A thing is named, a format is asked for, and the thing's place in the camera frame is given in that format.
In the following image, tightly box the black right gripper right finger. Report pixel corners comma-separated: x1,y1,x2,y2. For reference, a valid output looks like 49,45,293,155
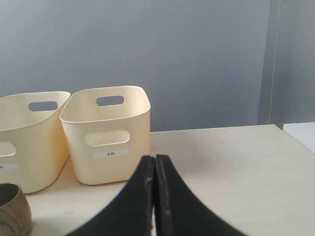
155,154,238,236

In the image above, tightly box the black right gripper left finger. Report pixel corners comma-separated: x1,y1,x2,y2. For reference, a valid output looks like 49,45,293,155
68,156,155,236

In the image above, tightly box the brown wooden cup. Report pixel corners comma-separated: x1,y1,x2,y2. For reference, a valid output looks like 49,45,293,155
0,183,32,236

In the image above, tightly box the cream right storage bin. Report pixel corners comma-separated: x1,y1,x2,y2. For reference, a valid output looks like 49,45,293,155
60,86,151,185

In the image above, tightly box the cream storage bin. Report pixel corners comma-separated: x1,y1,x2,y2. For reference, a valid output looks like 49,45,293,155
0,91,70,194
60,86,151,185

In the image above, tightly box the cream middle storage bin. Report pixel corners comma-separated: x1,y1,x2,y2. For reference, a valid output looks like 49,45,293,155
0,91,70,194

